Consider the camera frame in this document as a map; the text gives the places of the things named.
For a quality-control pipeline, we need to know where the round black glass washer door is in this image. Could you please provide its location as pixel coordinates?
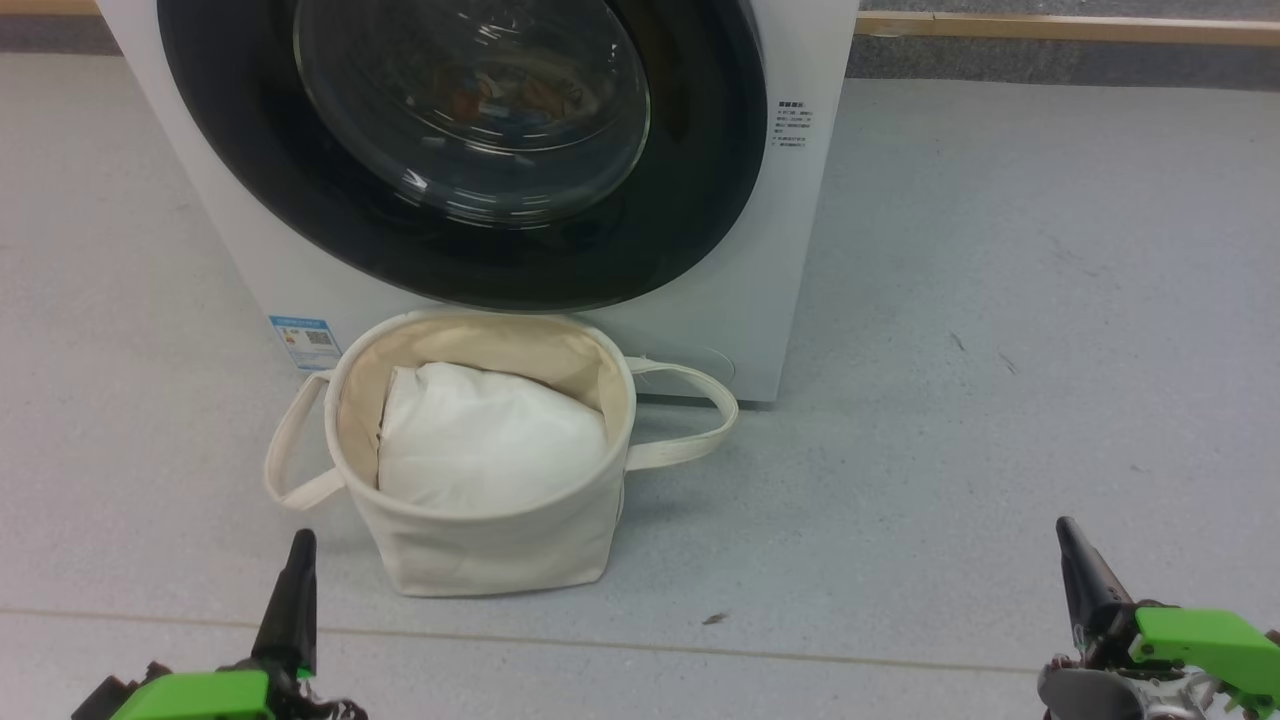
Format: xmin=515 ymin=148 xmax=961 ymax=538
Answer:
xmin=156 ymin=0 xmax=770 ymax=314

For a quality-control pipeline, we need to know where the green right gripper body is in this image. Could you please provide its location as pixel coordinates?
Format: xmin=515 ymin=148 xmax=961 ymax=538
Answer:
xmin=1037 ymin=605 xmax=1280 ymax=720

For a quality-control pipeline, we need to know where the blue energy label sticker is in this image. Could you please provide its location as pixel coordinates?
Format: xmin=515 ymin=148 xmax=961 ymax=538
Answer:
xmin=267 ymin=315 xmax=340 ymax=372

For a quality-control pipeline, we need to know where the cream canvas laundry basket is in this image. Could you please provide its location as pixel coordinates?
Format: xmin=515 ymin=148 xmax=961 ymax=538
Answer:
xmin=262 ymin=309 xmax=740 ymax=599

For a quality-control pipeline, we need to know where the blue cream bear-print garment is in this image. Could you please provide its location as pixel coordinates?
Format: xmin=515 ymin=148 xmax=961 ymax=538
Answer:
xmin=518 ymin=74 xmax=603 ymax=123

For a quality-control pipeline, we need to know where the white front-load washing machine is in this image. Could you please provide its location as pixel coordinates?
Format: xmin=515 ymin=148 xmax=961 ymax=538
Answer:
xmin=96 ymin=0 xmax=860 ymax=404

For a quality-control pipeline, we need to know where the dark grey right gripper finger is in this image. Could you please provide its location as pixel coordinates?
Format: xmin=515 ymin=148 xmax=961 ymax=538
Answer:
xmin=1056 ymin=516 xmax=1137 ymax=670

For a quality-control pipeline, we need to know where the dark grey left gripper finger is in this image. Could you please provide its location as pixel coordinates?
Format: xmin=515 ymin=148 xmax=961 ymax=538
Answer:
xmin=250 ymin=529 xmax=319 ymax=682

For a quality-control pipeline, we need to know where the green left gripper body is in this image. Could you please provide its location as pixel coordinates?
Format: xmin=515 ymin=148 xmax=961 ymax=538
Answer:
xmin=109 ymin=669 xmax=367 ymax=720

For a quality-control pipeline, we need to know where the small text label sticker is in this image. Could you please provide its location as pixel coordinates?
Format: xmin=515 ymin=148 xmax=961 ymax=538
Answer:
xmin=774 ymin=97 xmax=817 ymax=152

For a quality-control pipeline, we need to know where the white pillow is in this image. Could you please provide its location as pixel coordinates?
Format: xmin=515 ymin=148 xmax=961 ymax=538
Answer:
xmin=376 ymin=361 xmax=610 ymax=518

